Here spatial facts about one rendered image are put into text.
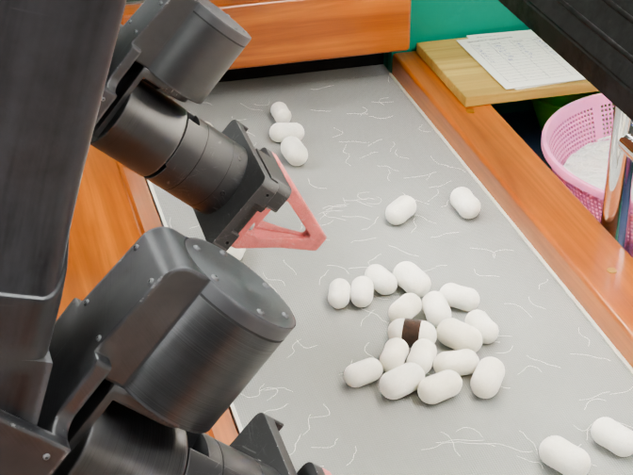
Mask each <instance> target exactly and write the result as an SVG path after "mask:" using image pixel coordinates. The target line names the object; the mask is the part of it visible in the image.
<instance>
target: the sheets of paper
mask: <svg viewBox="0 0 633 475"><path fill-rule="evenodd" d="M466 37H467V38H468V39H466V40H457V42H458V43H459V44H460V45H461V46H462V47H463V48H464V49H465V50H466V51H467V52H468V53H469V54H470V55H471V56H472V57H473V58H474V59H475V60H476V61H477V62H478V63H479V64H480V65H481V66H482V67H483V68H484V69H485V70H486V71H487V72H488V73H489V74H490V75H491V76H492V77H493V78H494V79H495V80H496V81H497V82H498V83H499V84H500V85H502V86H503V87H504V88H505V89H506V90H509V89H516V90H522V89H528V88H535V87H540V86H547V85H554V84H559V83H566V82H572V81H578V80H585V79H586V78H584V77H583V76H582V75H581V74H580V73H579V72H578V71H576V70H575V69H574V68H573V67H572V66H571V65H570V64H569V63H568V62H566V61H565V60H564V59H563V58H562V57H561V56H560V55H559V54H557V53H556V52H555V51H554V50H553V49H552V48H551V47H550V46H548V45H547V44H546V43H545V42H544V41H543V40H542V39H541V38H539V37H538V36H537V35H536V34H535V33H534V32H533V31H532V30H531V29H530V30H520V31H510V32H498V33H488V34H478V35H467V36H466Z"/></svg>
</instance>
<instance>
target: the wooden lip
mask: <svg viewBox="0 0 633 475"><path fill-rule="evenodd" d="M209 1H210V2H211V3H213V4H214V5H215V6H217V7H218V8H220V9H221V10H222V11H224V12H225V13H226V14H229V15H230V17H231V18H232V19H233V20H234V21H236V22H237V23H238V24H239V25H240V26H241V27H242V28H243V29H244V30H246V31H247V33H248V34H249V35H250V36H251V37H252V39H251V40H250V42H249V43H248V44H247V45H246V47H245V48H244V49H243V51H242V52H241V53H240V54H239V56H238V57H237V58H236V60H235V61H234V63H233V64H232V65H231V66H230V68H229V69H228V70H233V69H242V68H250V67H259V66H268V65H277V64H285V63H294V62H303V61H312V60H321V59H329V58H338V57H355V56H363V55H372V54H380V53H390V52H398V51H406V50H408V49H409V48H410V26H411V1H412V0H209ZM144 2H145V0H127V1H126V4H125V8H124V12H123V15H122V22H121V24H122V25H124V24H125V23H126V22H127V21H128V20H129V19H130V18H131V16H132V15H133V14H134V13H135V12H136V11H137V10H138V8H139V7H140V6H141V5H142V4H143V3H144Z"/></svg>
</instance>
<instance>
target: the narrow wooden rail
mask: <svg viewBox="0 0 633 475"><path fill-rule="evenodd" d="M392 75H393V76H394V77H395V78H396V79H397V81H398V82H399V83H400V85H401V86H402V87H403V88H404V89H405V90H406V91H407V92H408V93H409V95H410V96H411V97H412V98H413V99H414V101H415V102H416V103H417V105H418V106H419V107H420V108H421V109H422V111H423V112H424V113H425V114H426V116H427V117H428V118H429V119H430V121H431V122H432V123H433V124H434V126H435V127H436V128H437V129H438V131H439V132H440V133H441V134H442V135H443V137H444V138H445V139H446V141H447V142H448V143H449V144H450V145H451V147H452V148H453V149H454V150H455V152H456V153H457V154H458V155H459V156H460V158H461V159H462V160H463V162H464V163H465V164H466V165H467V166H468V168H469V169H470V170H471V171H472V173H473V174H474V175H475V176H476V177H477V178H478V180H479V181H480V183H481V184H482V185H483V186H484V187H485V188H486V189H487V190H488V191H489V193H490V194H491V195H492V196H493V197H494V199H495V200H496V201H497V203H498V204H499V205H500V206H501V207H502V209H503V210H504V211H505V212H506V214H507V215H508V216H509V217H510V218H511V220H512V221H513V222H514V224H515V225H516V226H517V227H518V228H519V230H520V231H521V232H522V233H523V235H524V236H525V237H526V238H527V240H528V241H529V242H530V243H531V245H532V246H533V247H534V248H535V250H536V251H537V252H538V253H539V254H540V256H541V257H542V258H543V259H544V261H545V262H546V263H547V264H548V266H549V267H550V268H551V269H552V271H553V272H555V273H556V274H557V276H558V277H559V278H560V280H561V281H562V282H563V283H564V284H565V286H566V287H567V288H568V289H569V291H570V292H571V293H572V294H573V295H574V297H575V298H576V299H577V301H578V302H579V303H580V304H581V305H582V307H583V308H584V309H585V310H586V312H587V313H588V314H589V315H590V316H591V318H592V319H593V320H594V322H595V323H596V324H597V325H598V326H599V328H600V329H601V330H602V331H603V333H604V334H605V335H606V336H607V337H608V339H609V340H610V341H611V343H612V344H613V345H614V346H615V347H616V349H617V350H618V351H619V352H620V354H621V355H622V356H623V357H624V358H625V360H626V361H627V362H628V364H629V365H630V366H631V367H632V368H633V257H632V256H631V255H630V254H629V253H628V252H627V251H626V250H625V249H624V248H623V247H622V246H621V244H620V243H619V242H618V241H617V240H616V239H615V238H614V237H613V236H612V235H611V234H610V233H609V231H608V230H607V229H606V228H605V227H604V226H603V225H602V224H601V223H600V222H599V221H598V220H597V219H596V217H595V216H594V215H593V214H592V213H591V212H590V211H589V210H588V209H587V208H586V207H585V206H584V204H583V203H581V202H580V201H579V200H578V198H577V197H576V196H575V195H574V194H573V193H572V191H571V190H570V189H568V188H567V187H566V186H565V185H564V184H563V183H562V182H561V181H560V179H559V178H558V177H557V176H556V175H555V174H554V173H553V172H552V171H551V170H550V169H549V168H548V167H547V165H546V164H545V163H544V162H543V161H542V160H541V159H540V158H539V157H538V156H537V155H536V153H535V152H534V151H533V150H532V149H531V148H530V147H529V146H528V145H527V144H526V143H525V142H524V140H523V139H522V138H521V137H520V136H519V135H518V134H517V133H516V132H515V131H514V130H513V129H512V128H511V126H510V125H509V124H508V123H507V122H506V121H505V120H504V119H503V118H502V117H501V116H500V115H499V113H498V112H497V111H496V110H495V109H494V108H493V107H492V106H491V105H483V106H469V107H465V106H464V105H463V104H462V103H461V102H460V101H459V99H458V98H457V97H456V96H455V95H454V94H453V93H452V92H451V90H450V89H449V88H448V87H447V86H446V85H445V83H444V82H443V81H442V80H441V79H440V78H439V77H438V76H437V74H436V73H435V72H434V71H433V70H432V69H431V68H430V66H429V65H428V64H427V63H426V62H425V61H424V60H423V59H422V57H421V56H420V55H418V54H417V53H416V51H412V52H403V53H395V54H393V70H392Z"/></svg>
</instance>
